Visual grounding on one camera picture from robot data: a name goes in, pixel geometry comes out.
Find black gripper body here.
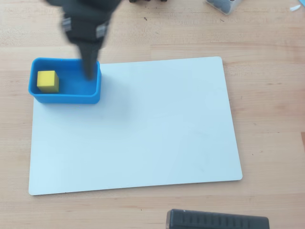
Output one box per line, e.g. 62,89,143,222
59,13,113,48

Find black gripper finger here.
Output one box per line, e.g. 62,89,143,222
78,44,90,81
88,44,100,81

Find yellow cube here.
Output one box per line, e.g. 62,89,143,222
36,70,60,93

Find blue rectangular bin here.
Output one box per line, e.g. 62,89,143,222
28,57,102,105

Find white rectangular mat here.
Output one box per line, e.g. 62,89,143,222
28,56,243,196

